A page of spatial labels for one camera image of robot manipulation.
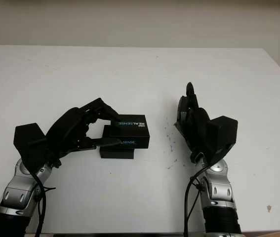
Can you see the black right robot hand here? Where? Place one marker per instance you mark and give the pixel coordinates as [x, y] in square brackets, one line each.
[199, 128]

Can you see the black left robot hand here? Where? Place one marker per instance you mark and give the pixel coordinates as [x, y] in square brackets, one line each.
[65, 133]

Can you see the black RealSense box lid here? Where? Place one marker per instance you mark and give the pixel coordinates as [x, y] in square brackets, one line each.
[130, 133]

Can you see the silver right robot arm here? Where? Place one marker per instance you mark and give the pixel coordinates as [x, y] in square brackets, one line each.
[218, 192]

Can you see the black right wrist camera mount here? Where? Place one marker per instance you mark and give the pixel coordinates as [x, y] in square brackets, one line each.
[223, 133]

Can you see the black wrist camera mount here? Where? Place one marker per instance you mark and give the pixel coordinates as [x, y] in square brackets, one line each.
[223, 133]
[28, 140]

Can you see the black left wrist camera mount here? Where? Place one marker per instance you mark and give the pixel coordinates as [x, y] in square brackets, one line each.
[28, 140]

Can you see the black camera box base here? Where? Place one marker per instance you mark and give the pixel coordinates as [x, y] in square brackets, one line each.
[116, 153]

